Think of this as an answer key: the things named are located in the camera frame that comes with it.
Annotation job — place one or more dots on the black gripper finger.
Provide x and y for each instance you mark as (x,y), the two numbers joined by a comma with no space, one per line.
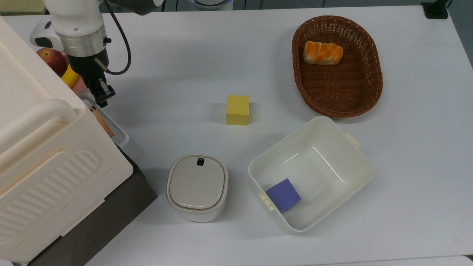
(106,92)
(94,87)

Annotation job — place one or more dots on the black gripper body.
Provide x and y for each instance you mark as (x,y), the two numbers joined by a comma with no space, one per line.
(88,64)

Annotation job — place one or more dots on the clear tray with pencil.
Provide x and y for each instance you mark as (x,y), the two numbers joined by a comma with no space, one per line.
(120,131)

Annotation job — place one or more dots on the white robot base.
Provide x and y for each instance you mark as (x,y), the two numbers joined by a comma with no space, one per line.
(210,3)

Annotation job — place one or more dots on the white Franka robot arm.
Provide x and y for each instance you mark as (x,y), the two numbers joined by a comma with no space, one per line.
(77,18)

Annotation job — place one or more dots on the pink plate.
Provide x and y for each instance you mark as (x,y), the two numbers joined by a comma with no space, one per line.
(80,88)

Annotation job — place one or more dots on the yellow toy banana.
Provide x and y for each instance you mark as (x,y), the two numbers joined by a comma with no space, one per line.
(69,78)

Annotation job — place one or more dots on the red toy apple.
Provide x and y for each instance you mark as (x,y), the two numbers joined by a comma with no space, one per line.
(51,59)

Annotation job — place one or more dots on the beige background cabinet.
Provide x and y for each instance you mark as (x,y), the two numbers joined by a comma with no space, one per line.
(22,5)

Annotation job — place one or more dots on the cream plastic storage box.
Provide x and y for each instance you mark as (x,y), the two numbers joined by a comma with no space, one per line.
(44,166)

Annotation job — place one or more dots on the white lidded canister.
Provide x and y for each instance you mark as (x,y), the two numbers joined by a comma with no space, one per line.
(197,184)

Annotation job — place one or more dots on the yellow cube block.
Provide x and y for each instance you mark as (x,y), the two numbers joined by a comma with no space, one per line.
(237,109)

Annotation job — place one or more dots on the purple cube block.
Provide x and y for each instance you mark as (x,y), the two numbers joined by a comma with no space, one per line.
(283,194)

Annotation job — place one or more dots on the toy bread loaf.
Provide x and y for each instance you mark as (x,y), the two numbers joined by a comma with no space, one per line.
(322,53)

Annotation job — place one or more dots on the brown wicker basket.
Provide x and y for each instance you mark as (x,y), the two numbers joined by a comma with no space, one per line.
(336,92)

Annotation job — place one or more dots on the white plastic bin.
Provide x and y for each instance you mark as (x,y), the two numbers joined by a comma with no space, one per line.
(332,155)

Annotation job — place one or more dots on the black table clamp mount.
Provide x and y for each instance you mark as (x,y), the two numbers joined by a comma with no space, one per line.
(436,9)

